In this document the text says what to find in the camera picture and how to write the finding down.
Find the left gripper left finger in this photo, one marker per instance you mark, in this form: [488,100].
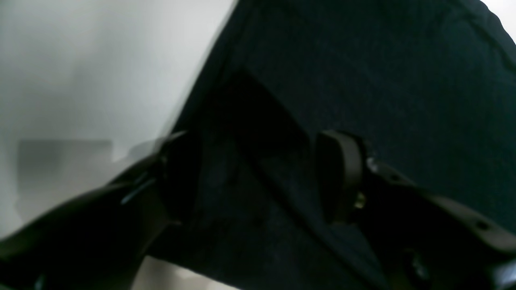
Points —
[98,240]

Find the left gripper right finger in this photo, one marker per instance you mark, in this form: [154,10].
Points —
[422,240]

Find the black T-shirt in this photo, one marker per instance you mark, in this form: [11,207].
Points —
[430,83]

